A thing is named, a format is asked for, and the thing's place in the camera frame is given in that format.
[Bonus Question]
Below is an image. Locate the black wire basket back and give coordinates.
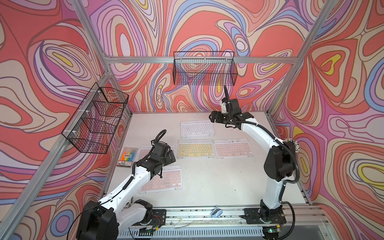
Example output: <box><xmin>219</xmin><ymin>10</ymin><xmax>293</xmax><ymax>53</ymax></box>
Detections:
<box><xmin>173</xmin><ymin>50</ymin><xmax>238</xmax><ymax>87</ymax></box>

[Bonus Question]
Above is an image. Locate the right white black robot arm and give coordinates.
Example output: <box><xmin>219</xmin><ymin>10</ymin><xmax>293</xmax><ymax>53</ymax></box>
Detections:
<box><xmin>209</xmin><ymin>97</ymin><xmax>300</xmax><ymax>223</ymax></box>

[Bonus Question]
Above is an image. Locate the blue white binder clip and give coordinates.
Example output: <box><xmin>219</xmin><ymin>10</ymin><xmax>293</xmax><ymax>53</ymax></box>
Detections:
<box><xmin>211</xmin><ymin>207</ymin><xmax>223</xmax><ymax>218</ymax></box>

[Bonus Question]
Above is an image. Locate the pink keyboard front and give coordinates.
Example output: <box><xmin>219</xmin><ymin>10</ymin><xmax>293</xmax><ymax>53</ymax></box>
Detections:
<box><xmin>139</xmin><ymin>165</ymin><xmax>183</xmax><ymax>194</ymax></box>

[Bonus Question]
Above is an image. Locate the metal cup with pencils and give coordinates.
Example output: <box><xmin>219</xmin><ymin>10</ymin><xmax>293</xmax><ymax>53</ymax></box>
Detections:
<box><xmin>285</xmin><ymin>138</ymin><xmax>300</xmax><ymax>153</ymax></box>

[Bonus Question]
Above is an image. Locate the pink keyboard left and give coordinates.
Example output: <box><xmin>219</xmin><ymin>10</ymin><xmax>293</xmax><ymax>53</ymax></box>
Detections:
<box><xmin>135</xmin><ymin>145</ymin><xmax>176</xmax><ymax>162</ymax></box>

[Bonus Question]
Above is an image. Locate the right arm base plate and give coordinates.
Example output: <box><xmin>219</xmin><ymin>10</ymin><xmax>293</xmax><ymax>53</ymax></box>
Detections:
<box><xmin>240</xmin><ymin>208</ymin><xmax>287</xmax><ymax>225</ymax></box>

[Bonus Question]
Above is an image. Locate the white keyboard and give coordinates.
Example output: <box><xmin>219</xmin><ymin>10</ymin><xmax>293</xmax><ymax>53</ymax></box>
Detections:
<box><xmin>180</xmin><ymin>120</ymin><xmax>215</xmax><ymax>138</ymax></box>

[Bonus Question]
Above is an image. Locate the yellow keyboard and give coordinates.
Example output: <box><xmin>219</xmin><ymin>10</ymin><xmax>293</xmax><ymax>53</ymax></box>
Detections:
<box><xmin>177</xmin><ymin>139</ymin><xmax>215</xmax><ymax>159</ymax></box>

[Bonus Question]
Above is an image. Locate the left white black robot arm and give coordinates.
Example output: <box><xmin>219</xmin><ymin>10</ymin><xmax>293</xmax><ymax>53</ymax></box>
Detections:
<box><xmin>76</xmin><ymin>141</ymin><xmax>176</xmax><ymax>240</ymax></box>

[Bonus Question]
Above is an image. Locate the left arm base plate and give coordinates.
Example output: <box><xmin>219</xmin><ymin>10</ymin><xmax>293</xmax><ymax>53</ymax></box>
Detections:
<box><xmin>133</xmin><ymin>209</ymin><xmax>167</xmax><ymax>227</ymax></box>

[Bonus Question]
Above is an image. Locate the black wire basket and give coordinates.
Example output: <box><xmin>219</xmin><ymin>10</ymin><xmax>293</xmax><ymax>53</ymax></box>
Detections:
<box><xmin>62</xmin><ymin>83</ymin><xmax>129</xmax><ymax>154</ymax></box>
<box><xmin>173</xmin><ymin>50</ymin><xmax>238</xmax><ymax>87</ymax></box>

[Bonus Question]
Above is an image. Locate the colourful marker pack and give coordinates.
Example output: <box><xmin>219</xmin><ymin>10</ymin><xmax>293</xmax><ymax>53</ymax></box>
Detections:
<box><xmin>117</xmin><ymin>147</ymin><xmax>139</xmax><ymax>168</ymax></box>

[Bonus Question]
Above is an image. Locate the black wire basket left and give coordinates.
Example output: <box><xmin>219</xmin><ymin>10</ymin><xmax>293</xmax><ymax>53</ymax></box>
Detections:
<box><xmin>62</xmin><ymin>83</ymin><xmax>129</xmax><ymax>154</ymax></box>

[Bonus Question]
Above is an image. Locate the pink keyboard right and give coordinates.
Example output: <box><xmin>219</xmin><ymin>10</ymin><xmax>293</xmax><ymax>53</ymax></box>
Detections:
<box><xmin>214</xmin><ymin>138</ymin><xmax>253</xmax><ymax>159</ymax></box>

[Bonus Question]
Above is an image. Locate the pink keyboard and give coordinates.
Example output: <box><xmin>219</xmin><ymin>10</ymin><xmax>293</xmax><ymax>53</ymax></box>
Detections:
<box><xmin>139</xmin><ymin>165</ymin><xmax>183</xmax><ymax>194</ymax></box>
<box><xmin>135</xmin><ymin>145</ymin><xmax>176</xmax><ymax>162</ymax></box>
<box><xmin>214</xmin><ymin>138</ymin><xmax>253</xmax><ymax>159</ymax></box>

